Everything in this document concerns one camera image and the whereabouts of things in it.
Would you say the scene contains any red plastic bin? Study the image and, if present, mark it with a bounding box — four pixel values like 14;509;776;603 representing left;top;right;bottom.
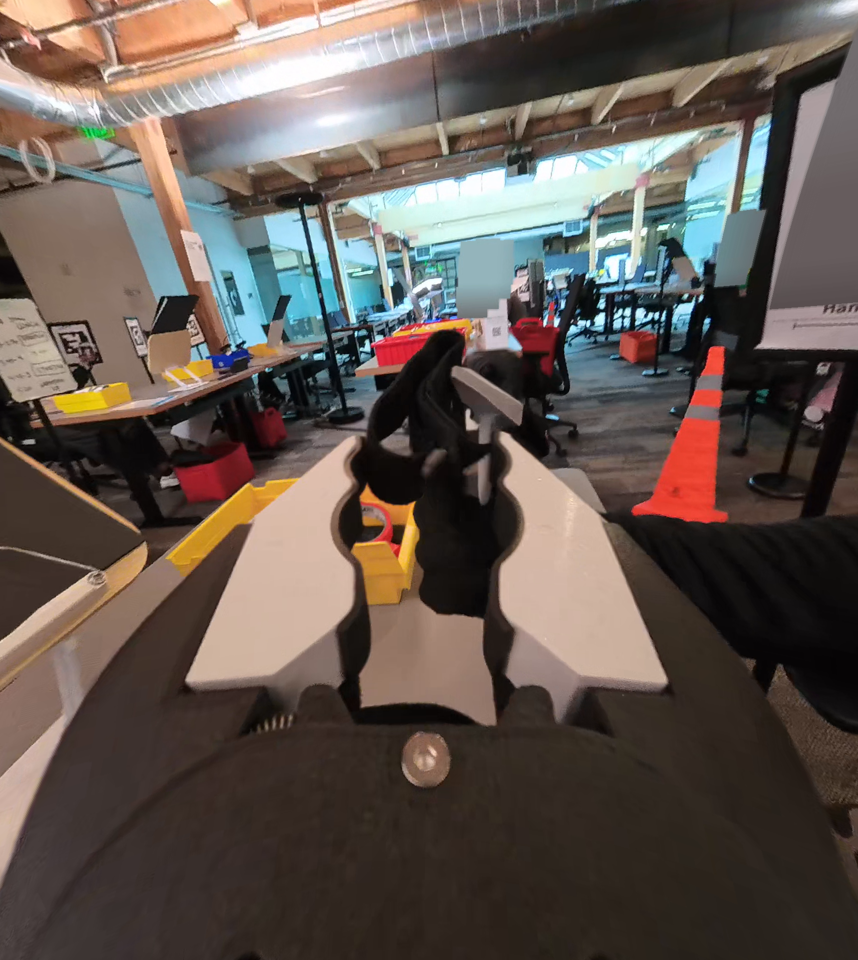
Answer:
372;320;475;369
174;440;257;504

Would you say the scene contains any silver ceiling duct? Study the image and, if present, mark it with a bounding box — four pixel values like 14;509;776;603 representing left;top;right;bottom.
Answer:
0;0;858;129

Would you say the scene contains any orange traffic cone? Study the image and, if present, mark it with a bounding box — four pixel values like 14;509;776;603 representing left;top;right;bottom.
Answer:
632;345;730;526

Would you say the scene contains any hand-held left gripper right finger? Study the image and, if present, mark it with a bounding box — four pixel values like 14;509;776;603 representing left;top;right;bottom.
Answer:
482;446;671;721

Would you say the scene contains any black framed tag sign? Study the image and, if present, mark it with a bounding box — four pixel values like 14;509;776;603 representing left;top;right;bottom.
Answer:
744;0;858;519

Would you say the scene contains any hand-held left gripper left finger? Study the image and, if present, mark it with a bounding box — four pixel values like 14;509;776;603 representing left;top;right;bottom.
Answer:
185;435;374;717

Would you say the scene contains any small yellow bin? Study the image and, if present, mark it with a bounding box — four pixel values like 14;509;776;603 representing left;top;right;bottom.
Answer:
51;383;133;417

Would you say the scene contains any person's right forearm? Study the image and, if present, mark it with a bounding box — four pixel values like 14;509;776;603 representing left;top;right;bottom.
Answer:
609;503;858;691

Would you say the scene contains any white cable tie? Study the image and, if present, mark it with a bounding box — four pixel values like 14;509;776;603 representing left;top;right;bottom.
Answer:
0;540;104;586

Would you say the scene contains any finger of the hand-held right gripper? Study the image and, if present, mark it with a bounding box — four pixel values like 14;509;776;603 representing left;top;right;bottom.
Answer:
449;365;523;508

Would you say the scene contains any long wooden desk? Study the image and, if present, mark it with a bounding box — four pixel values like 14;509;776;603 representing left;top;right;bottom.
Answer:
39;348;298;526

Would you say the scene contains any whiteboard with writing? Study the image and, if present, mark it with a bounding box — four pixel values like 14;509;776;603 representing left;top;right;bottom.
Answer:
0;297;77;403

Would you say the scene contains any wooden board with black mat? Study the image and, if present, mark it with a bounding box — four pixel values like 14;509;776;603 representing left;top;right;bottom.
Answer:
0;413;149;736

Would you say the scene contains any yellow plastic bin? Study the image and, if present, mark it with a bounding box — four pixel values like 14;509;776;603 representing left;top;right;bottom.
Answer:
167;477;422;606

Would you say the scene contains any black round-top pole stand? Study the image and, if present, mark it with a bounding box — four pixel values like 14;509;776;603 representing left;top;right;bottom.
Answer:
276;191;367;429

